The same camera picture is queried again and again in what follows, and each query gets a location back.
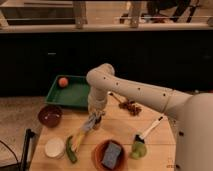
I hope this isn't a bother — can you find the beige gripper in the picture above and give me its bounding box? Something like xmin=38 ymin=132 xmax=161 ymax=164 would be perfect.
xmin=88 ymin=87 xmax=107 ymax=115

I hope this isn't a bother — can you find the grey blue towel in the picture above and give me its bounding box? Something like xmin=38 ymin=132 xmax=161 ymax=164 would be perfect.
xmin=81 ymin=111 xmax=105 ymax=132

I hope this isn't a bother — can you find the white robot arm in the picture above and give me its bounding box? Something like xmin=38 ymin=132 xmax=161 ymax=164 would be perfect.
xmin=86 ymin=63 xmax=213 ymax=171

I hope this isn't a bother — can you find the white metal cup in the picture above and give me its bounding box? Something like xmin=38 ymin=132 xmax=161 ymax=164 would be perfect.
xmin=44 ymin=137 xmax=65 ymax=159

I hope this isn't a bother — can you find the green plastic tray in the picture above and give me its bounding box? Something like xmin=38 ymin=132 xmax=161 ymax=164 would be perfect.
xmin=45 ymin=75 xmax=90 ymax=109

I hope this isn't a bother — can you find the orange ball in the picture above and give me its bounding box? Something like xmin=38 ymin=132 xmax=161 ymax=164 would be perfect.
xmin=58 ymin=77 xmax=69 ymax=88

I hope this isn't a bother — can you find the brown dried branch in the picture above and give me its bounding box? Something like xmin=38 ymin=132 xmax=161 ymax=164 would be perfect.
xmin=109 ymin=92 xmax=142 ymax=116

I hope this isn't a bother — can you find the dark red bowl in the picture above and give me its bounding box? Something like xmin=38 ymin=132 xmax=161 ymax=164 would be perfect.
xmin=38 ymin=105 xmax=62 ymax=128

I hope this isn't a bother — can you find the yellow banana toy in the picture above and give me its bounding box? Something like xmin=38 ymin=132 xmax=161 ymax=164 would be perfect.
xmin=71 ymin=129 xmax=87 ymax=152

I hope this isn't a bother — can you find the blue grey sponge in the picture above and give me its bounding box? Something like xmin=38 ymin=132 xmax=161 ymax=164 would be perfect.
xmin=101 ymin=141 xmax=121 ymax=169

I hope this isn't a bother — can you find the green pepper toy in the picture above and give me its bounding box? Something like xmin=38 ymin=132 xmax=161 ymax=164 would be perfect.
xmin=66 ymin=136 xmax=78 ymax=163

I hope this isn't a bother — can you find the green pear toy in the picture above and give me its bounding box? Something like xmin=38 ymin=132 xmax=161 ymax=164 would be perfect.
xmin=130 ymin=141 xmax=147 ymax=160

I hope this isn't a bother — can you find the black stand left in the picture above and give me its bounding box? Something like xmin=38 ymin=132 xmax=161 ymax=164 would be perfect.
xmin=20 ymin=129 xmax=36 ymax=171

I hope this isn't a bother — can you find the wooden railing shelf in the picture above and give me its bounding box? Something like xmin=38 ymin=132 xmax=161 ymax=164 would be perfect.
xmin=0 ymin=0 xmax=213 ymax=33

